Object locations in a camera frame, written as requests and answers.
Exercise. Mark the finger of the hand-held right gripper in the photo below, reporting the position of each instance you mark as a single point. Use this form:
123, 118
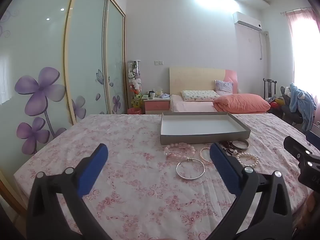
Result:
313, 138
298, 151

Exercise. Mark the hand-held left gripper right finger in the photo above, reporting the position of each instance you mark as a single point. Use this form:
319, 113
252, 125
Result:
222, 167

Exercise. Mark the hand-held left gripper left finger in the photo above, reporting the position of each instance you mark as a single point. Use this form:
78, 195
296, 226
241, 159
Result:
93, 165

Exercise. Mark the wide silver cuff bangle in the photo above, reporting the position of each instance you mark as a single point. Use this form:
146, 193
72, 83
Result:
246, 145

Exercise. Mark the thin silver bangle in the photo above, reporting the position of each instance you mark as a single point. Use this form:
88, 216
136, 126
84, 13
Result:
178, 172

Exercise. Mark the grey shallow cardboard tray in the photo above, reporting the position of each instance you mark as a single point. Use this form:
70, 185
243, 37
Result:
200, 127

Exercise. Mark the dark office chair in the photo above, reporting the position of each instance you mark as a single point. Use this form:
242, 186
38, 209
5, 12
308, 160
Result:
290, 112

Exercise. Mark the blue fleece garment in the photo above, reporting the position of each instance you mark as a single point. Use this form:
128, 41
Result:
303, 100

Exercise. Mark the pink floral sheet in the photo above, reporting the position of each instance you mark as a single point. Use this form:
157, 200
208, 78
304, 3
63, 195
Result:
130, 140

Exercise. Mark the colourful toys pile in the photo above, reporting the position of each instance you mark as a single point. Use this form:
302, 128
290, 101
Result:
276, 103

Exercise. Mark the folded coral quilt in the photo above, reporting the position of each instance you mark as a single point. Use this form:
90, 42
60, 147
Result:
240, 102

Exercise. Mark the dark wooden chair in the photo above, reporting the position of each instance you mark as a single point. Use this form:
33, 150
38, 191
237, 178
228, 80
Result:
269, 85

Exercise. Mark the cream patterned pillow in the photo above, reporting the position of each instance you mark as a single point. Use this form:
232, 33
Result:
200, 95

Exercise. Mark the small lilac cushion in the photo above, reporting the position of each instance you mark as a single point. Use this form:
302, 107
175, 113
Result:
223, 87

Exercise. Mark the green packet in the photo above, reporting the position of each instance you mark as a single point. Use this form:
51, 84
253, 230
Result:
145, 96

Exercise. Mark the pink and white nightstand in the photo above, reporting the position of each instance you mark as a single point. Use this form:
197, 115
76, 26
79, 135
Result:
156, 105

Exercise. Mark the light blue cloth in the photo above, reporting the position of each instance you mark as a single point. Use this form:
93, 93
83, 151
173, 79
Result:
165, 96

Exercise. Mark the bed with wooden headboard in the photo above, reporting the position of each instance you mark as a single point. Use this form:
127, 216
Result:
195, 77

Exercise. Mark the clear tower of plush toys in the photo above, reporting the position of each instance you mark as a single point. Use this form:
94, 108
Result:
135, 80

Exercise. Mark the air conditioner pipe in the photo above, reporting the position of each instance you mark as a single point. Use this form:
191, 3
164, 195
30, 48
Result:
265, 40

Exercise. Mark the pink curtain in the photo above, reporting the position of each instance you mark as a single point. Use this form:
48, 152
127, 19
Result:
293, 20

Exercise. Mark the wardrobe with floral sliding doors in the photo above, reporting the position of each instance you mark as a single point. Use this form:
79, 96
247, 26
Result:
50, 42

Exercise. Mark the white air conditioner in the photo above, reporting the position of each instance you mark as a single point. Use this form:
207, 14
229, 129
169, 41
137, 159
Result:
246, 20

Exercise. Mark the wall switch plate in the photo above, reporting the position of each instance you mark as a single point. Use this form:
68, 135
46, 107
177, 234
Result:
158, 62

